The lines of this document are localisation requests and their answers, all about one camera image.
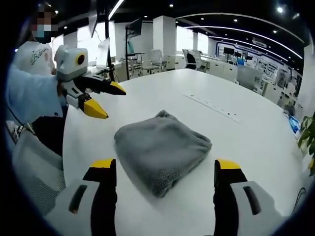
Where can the white table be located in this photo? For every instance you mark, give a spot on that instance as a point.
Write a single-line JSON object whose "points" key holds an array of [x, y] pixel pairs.
{"points": [[152, 93]]}

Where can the blue packet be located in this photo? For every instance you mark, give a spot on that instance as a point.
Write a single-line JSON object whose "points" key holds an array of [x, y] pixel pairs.
{"points": [[294, 125]]}

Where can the person's dark trousers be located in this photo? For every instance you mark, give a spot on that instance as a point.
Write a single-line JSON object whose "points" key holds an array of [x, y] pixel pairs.
{"points": [[49, 132]]}

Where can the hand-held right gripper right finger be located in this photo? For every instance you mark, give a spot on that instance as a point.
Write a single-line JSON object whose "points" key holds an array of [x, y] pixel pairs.
{"points": [[246, 206]]}

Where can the green potted plant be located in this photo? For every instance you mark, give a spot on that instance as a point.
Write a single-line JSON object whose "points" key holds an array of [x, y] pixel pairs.
{"points": [[307, 137]]}

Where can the black monitor on stand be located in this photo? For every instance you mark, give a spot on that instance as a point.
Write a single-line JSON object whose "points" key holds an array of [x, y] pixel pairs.
{"points": [[134, 28]]}

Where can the grey towel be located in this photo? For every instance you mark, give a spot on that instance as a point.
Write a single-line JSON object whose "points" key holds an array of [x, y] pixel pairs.
{"points": [[157, 147]]}

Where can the dark hanging screen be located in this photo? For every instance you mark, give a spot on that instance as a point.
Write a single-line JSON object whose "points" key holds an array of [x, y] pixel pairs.
{"points": [[94, 17]]}

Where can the dark-backed office chair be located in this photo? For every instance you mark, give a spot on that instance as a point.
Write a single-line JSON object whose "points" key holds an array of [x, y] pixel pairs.
{"points": [[193, 59]]}

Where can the grey high-backed chair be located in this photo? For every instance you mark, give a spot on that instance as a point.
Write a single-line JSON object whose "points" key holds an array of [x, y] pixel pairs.
{"points": [[248, 77]]}

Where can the person's left hand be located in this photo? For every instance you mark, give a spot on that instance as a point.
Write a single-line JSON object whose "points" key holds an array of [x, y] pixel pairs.
{"points": [[60, 88]]}

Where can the grey mesh office chair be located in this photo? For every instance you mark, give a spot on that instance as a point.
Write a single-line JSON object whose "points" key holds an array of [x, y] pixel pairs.
{"points": [[34, 172]]}

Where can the white office chair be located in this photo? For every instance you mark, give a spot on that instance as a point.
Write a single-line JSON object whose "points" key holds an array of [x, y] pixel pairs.
{"points": [[155, 59]]}

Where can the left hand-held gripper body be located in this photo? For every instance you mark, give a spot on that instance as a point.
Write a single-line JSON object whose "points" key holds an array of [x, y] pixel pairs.
{"points": [[70, 66]]}

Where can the white desktop monitor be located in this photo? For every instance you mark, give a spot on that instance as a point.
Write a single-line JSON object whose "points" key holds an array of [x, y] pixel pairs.
{"points": [[103, 52]]}

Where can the black stand pole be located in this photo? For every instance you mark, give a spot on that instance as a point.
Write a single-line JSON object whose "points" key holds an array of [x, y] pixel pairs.
{"points": [[109, 49]]}

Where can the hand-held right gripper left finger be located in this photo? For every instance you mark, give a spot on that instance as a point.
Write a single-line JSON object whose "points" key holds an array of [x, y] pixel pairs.
{"points": [[83, 204]]}

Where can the black wall monitor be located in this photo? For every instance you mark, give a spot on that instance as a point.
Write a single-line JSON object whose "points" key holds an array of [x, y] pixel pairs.
{"points": [[229, 50]]}

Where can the row of white cabinets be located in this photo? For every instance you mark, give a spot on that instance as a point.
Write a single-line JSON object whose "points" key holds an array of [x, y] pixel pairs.
{"points": [[221, 68]]}

